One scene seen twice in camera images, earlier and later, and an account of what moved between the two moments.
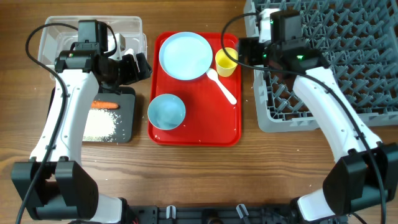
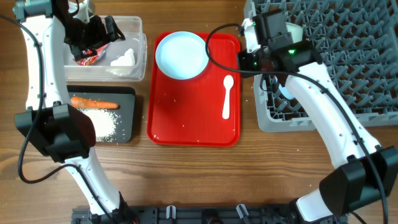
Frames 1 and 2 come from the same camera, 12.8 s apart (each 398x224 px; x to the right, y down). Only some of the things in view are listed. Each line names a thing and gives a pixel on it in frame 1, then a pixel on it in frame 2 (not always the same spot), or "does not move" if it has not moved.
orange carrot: x=97 y=104 does not move
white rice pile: x=101 y=126 does not move
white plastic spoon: x=213 y=75 -> x=228 y=82
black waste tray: x=126 y=98 does not move
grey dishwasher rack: x=358 y=40 does not move
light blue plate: x=185 y=56 does not move
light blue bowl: x=166 y=111 -> x=285 y=92
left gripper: x=132 y=74 -> x=101 y=37
